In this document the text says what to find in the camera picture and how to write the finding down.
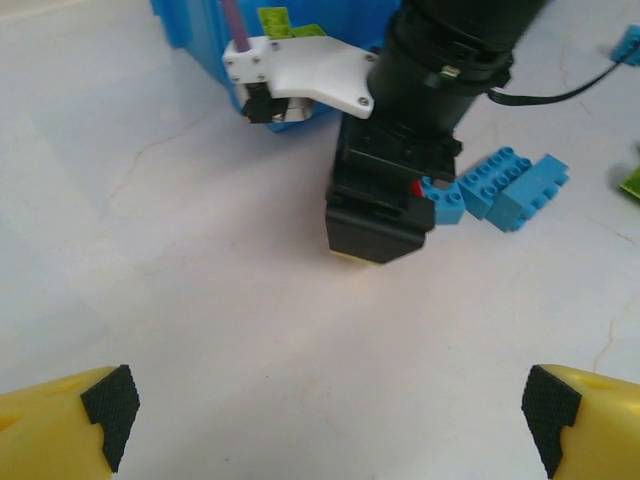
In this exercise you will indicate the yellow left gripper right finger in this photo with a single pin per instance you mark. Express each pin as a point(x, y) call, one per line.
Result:
point(600, 430)

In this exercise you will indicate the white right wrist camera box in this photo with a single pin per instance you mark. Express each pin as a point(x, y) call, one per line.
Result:
point(310, 70)

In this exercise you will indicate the small red lego piece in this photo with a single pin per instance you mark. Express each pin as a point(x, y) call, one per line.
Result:
point(416, 188)

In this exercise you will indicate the blue three-compartment plastic bin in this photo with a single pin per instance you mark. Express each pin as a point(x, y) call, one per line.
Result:
point(200, 30)

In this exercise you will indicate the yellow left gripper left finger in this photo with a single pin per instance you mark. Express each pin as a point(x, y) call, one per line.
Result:
point(45, 430)

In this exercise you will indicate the long narrow blue lego brick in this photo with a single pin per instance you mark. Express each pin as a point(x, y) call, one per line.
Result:
point(520, 200)

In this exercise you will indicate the blue arch lego brick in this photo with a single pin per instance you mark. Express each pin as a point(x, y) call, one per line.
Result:
point(447, 205)

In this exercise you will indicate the green lego piece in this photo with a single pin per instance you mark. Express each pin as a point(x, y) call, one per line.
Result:
point(632, 185)

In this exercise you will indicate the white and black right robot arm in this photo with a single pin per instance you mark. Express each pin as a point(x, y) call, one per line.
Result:
point(475, 15)

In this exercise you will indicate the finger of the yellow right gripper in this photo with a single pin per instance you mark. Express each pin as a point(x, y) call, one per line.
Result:
point(355, 258)

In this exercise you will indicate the blue eight-stud lego brick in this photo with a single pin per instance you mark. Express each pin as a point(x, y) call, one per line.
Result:
point(485, 185)

